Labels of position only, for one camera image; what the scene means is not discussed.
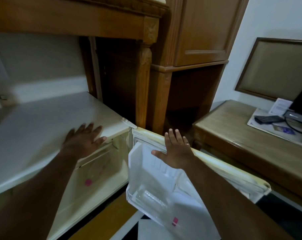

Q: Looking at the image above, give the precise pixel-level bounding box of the wooden cabinet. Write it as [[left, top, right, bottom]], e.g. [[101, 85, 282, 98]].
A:
[[146, 0, 250, 136]]

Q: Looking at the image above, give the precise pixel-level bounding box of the carved wooden console table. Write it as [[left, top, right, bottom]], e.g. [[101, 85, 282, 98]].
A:
[[0, 0, 170, 129]]

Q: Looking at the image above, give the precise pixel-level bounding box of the white paper sheet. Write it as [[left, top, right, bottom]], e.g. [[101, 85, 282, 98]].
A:
[[247, 108, 302, 148]]

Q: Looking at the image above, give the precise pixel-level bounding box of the person's left forearm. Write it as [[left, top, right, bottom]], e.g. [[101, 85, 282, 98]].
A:
[[0, 150, 79, 240]]

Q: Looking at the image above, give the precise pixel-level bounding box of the blue card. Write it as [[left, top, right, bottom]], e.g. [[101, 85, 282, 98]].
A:
[[273, 124, 296, 135]]

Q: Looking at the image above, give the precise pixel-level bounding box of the person's right hand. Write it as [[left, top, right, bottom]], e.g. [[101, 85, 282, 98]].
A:
[[151, 128, 199, 170]]

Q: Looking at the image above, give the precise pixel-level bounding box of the black cable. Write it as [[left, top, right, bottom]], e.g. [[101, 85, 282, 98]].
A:
[[284, 116, 302, 149]]

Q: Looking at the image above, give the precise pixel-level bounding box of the black set-top box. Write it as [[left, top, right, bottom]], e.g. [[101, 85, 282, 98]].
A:
[[254, 115, 284, 125]]

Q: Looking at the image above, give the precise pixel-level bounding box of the low wooden desk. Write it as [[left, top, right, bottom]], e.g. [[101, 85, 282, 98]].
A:
[[192, 99, 302, 211]]

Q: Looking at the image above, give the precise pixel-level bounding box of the white fridge door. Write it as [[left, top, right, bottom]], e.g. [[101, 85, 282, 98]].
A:
[[126, 127, 272, 240]]

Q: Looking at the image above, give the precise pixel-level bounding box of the white mini fridge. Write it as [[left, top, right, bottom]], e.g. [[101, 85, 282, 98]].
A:
[[0, 91, 138, 240]]

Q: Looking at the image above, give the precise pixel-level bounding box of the person's left hand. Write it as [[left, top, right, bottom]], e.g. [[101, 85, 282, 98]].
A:
[[62, 122, 107, 159]]

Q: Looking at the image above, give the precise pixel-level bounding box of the brown framed wall board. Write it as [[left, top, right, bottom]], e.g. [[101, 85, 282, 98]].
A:
[[234, 37, 302, 102]]

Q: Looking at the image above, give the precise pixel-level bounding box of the white printed card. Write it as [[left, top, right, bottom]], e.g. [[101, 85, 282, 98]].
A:
[[268, 97, 293, 117]]

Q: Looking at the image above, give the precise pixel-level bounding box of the person's right forearm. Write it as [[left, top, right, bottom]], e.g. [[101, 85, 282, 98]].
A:
[[183, 158, 295, 240]]

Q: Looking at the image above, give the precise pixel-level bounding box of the white fridge hinge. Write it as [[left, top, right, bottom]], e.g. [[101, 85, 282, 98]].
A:
[[121, 117, 138, 130]]

